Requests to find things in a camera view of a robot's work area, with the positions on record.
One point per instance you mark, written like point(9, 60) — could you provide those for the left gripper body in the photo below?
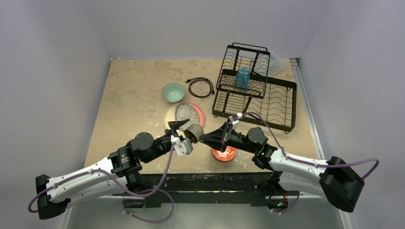
point(163, 144)

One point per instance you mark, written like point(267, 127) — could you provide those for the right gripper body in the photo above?
point(227, 136)

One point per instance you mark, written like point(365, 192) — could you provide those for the red floral bowl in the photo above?
point(226, 156)

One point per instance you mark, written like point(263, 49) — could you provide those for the small grey mug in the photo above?
point(193, 133)

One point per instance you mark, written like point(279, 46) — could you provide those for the blue polka dot mug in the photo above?
point(242, 79)

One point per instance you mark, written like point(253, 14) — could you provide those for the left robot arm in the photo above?
point(54, 194)

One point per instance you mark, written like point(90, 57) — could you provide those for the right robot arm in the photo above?
point(333, 179)

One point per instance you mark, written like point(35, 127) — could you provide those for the pink and cream plate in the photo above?
point(169, 116)

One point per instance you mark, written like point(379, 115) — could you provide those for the grey speckled plate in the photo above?
point(185, 111)

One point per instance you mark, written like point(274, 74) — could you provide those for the mint green bowl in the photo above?
point(173, 92)

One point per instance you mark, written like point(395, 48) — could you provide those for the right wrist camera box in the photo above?
point(234, 118)

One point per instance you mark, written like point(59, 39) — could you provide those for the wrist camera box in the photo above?
point(234, 118)
point(182, 147)

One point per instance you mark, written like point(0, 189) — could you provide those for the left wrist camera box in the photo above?
point(182, 147)

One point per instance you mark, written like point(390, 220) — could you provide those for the black wire dish rack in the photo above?
point(272, 98)

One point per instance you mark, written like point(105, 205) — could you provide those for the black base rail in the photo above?
point(258, 189)

